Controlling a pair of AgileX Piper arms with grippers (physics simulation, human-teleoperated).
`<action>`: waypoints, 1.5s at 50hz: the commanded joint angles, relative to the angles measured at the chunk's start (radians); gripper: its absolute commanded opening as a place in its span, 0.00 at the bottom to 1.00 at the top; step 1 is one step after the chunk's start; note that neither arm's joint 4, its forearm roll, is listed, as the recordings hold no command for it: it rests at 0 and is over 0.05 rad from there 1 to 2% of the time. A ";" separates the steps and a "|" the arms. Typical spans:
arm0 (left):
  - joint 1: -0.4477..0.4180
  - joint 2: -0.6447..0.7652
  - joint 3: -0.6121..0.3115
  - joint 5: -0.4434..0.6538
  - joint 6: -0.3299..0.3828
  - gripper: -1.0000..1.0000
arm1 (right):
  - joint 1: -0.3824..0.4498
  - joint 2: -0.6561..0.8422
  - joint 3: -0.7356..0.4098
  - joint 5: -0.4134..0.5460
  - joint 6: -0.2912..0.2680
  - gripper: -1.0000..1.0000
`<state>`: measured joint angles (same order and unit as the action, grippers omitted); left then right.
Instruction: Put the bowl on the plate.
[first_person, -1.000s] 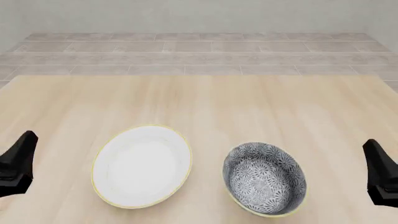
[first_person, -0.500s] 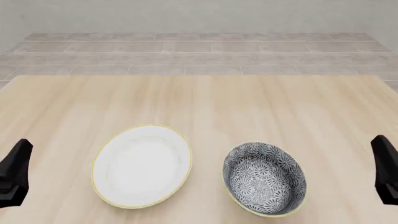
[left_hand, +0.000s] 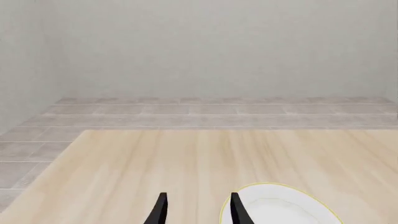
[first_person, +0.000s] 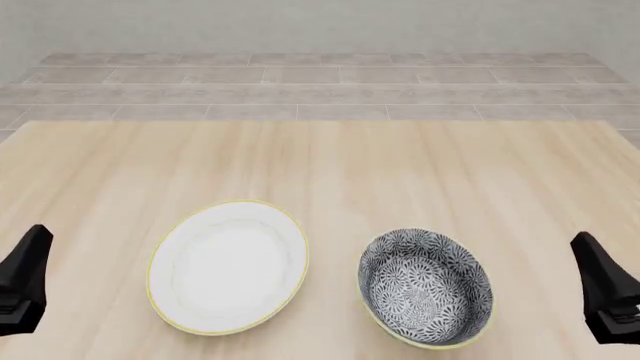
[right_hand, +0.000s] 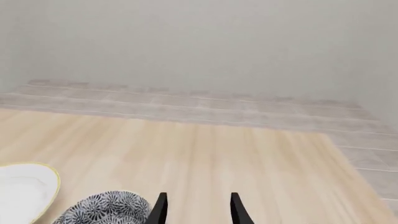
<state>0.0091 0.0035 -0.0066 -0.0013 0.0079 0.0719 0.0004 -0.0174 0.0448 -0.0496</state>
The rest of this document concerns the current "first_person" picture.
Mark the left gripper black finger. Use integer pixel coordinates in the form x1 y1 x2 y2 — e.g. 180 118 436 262
0 223 55 302

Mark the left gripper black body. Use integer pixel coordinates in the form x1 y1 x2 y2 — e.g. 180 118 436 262
0 290 49 336

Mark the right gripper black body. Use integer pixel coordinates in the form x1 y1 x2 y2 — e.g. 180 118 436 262
585 300 640 345

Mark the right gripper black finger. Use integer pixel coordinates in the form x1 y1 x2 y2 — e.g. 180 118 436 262
570 231 640 321

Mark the black and white patterned bowl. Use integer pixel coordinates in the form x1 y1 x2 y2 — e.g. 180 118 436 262
356 226 497 351

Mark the white plate with yellow rim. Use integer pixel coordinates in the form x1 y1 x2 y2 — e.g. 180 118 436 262
145 198 310 336

